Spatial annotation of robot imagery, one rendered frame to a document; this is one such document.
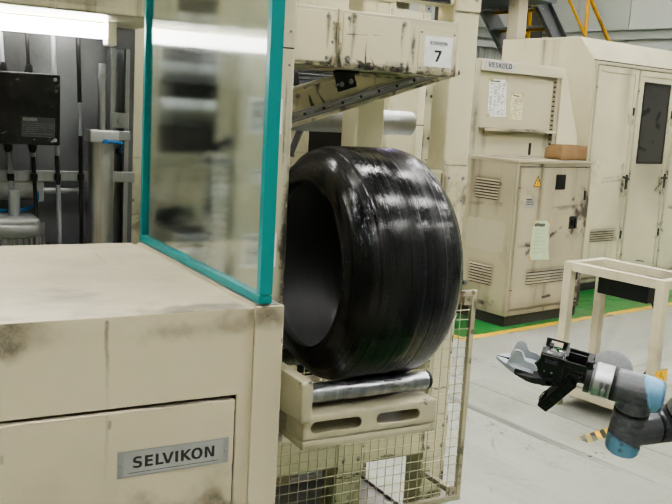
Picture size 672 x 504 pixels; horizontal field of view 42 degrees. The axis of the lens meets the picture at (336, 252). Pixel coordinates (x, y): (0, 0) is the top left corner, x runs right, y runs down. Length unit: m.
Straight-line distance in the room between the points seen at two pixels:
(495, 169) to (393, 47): 4.36
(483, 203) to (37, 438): 5.81
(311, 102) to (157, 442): 1.40
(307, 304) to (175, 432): 1.21
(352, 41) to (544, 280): 4.85
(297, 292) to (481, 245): 4.51
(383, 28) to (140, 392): 1.43
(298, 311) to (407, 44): 0.76
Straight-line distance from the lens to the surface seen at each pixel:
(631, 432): 2.04
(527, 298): 6.83
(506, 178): 6.59
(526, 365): 2.03
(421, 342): 1.99
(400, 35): 2.37
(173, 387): 1.16
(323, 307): 2.36
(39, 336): 1.09
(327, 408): 2.01
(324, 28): 2.25
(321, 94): 2.40
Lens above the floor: 1.53
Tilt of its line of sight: 9 degrees down
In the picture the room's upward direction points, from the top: 3 degrees clockwise
